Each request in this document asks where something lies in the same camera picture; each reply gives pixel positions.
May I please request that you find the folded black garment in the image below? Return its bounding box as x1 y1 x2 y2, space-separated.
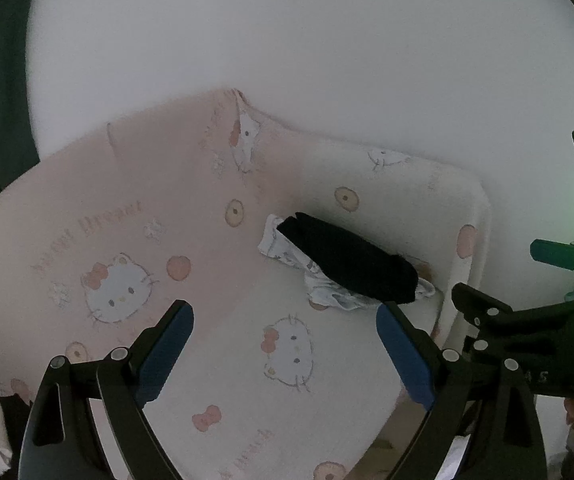
0 394 32 466

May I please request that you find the black garment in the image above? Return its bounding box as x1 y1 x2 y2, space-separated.
0 394 32 466
277 212 420 306

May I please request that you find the pink cat-print blanket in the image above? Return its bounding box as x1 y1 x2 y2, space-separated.
0 87 492 480

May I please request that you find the white printed blue-piped pajama garment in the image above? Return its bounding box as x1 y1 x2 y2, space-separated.
258 214 436 312

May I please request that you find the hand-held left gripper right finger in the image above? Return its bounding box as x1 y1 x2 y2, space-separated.
376 301 548 480

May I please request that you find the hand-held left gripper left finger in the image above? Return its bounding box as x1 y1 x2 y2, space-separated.
17 300 195 480

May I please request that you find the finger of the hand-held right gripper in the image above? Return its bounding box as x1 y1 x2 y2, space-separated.
451 282 522 361
530 238 574 273

